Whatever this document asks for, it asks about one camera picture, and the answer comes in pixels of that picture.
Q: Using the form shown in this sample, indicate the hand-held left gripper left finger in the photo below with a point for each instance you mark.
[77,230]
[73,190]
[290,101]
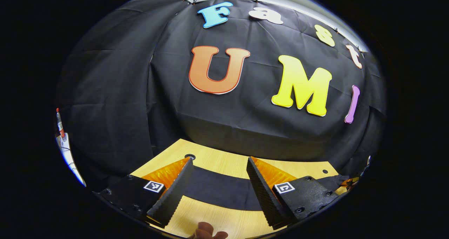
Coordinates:
[173,197]

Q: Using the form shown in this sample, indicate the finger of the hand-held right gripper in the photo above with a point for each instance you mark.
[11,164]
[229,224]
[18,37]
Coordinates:
[350,180]

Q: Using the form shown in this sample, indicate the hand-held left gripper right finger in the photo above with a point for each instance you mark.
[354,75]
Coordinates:
[263,197]

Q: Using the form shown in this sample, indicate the black jeans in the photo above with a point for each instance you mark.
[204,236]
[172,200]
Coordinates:
[221,191]

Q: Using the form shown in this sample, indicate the black backdrop cloth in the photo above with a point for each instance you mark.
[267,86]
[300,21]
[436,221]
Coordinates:
[245,127]

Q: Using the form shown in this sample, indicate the white printed board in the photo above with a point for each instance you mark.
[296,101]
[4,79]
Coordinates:
[65,144]

